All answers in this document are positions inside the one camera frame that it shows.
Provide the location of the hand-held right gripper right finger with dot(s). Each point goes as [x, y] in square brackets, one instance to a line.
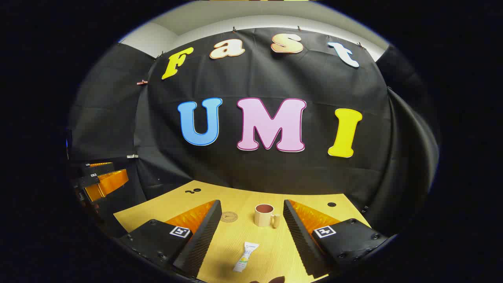
[300, 243]

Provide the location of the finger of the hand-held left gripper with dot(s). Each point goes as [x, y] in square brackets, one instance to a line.
[98, 168]
[112, 182]

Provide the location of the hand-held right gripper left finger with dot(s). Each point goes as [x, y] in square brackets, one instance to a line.
[200, 243]

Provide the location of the round wooden coaster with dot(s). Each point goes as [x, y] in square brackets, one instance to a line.
[229, 217]

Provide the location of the white toothpaste tube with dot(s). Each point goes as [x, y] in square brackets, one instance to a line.
[244, 259]

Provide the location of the beige cup with brown inside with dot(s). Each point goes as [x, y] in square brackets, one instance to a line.
[261, 218]

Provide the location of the wooden desktop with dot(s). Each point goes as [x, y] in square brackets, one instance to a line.
[243, 232]

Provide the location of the black backdrop cloth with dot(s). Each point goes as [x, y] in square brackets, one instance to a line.
[255, 74]

